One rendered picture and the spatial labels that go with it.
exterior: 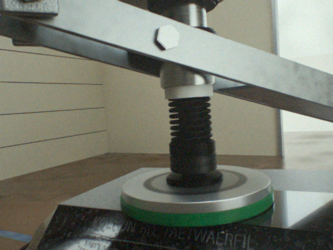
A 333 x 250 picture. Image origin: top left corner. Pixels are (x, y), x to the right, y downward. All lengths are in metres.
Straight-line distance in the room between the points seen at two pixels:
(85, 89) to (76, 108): 0.49
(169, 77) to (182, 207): 0.17
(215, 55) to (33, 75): 5.64
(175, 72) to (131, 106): 6.27
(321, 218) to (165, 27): 0.28
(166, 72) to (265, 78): 0.14
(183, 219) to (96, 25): 0.24
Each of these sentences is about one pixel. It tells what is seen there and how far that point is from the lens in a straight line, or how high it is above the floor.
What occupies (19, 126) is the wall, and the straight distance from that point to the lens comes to 5.75.
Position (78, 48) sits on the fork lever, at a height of 1.08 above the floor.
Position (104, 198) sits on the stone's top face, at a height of 0.85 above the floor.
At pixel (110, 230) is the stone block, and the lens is 0.46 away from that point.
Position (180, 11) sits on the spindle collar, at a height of 1.11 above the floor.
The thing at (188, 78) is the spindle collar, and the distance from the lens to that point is 0.43.
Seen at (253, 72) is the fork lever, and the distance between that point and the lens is 0.45.
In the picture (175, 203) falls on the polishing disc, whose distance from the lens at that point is 0.38.
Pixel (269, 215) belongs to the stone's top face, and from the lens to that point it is 0.42.
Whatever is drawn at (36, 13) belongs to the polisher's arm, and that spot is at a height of 1.09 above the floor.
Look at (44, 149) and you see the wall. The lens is 6.04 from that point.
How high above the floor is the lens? 0.99
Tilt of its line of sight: 4 degrees down
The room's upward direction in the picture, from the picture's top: 4 degrees counter-clockwise
